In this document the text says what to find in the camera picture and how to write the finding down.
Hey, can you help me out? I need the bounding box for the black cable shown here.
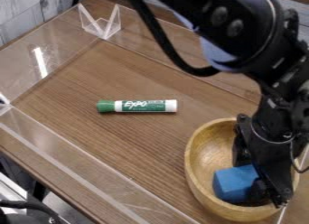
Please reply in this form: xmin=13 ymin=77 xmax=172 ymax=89
xmin=121 ymin=0 xmax=222 ymax=78

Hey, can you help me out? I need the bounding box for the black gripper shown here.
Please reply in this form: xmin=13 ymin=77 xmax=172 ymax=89
xmin=230 ymin=113 xmax=309 ymax=209

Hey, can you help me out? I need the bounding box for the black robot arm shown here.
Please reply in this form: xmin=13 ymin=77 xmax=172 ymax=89
xmin=147 ymin=0 xmax=309 ymax=206

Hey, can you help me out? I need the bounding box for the brown wooden bowl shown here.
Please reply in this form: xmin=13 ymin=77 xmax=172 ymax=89
xmin=183 ymin=117 xmax=301 ymax=223

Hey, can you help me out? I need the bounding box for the green Expo marker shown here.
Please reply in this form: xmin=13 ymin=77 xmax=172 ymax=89
xmin=96 ymin=99 xmax=177 ymax=113

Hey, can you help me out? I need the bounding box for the clear acrylic corner bracket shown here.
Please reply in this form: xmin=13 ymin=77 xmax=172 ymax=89
xmin=77 ymin=4 xmax=120 ymax=40

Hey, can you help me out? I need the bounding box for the clear acrylic tray wall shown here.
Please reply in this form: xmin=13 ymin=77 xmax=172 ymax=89
xmin=0 ymin=3 xmax=309 ymax=224

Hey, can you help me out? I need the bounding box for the blue foam block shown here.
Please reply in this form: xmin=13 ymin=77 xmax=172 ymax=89
xmin=212 ymin=164 xmax=258 ymax=203

